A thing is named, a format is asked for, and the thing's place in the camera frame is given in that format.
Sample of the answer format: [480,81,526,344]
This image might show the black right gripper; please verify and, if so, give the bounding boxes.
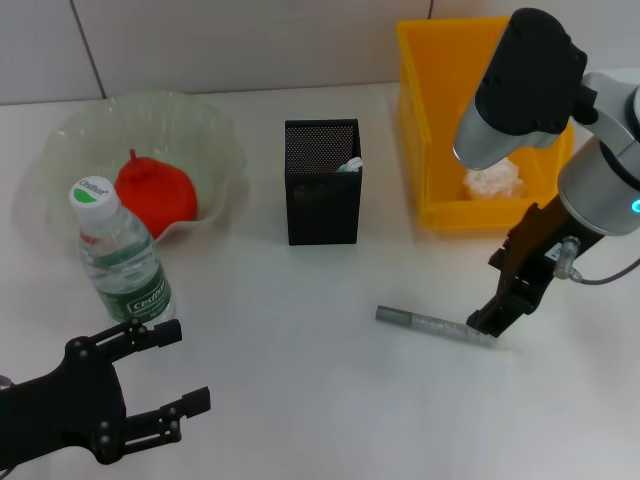
[466,195,604,340]

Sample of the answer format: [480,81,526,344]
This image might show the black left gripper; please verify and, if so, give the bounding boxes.
[0,319,212,466]

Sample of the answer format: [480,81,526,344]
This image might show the grey marker pen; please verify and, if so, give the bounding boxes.
[374,304,499,349]

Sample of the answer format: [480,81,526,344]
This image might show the clear bottle with green label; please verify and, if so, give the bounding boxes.
[68,174,177,326]

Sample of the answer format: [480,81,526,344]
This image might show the white paper ball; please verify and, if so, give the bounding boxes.
[462,158,526,200]

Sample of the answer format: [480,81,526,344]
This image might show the red-orange fruit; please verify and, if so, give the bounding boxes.
[113,148,199,240]

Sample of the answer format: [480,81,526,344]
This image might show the black mesh pen holder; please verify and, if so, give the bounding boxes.
[283,118,362,246]

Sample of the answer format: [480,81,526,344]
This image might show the translucent green glass fruit plate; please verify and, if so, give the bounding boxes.
[34,89,249,246]

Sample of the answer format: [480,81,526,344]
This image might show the yellow plastic bin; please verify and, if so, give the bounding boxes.
[395,15,575,231]

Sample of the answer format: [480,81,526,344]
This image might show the grey right gripper cable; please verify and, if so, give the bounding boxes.
[552,237,640,286]

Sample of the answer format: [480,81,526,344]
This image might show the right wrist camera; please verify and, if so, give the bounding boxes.
[452,7,599,169]

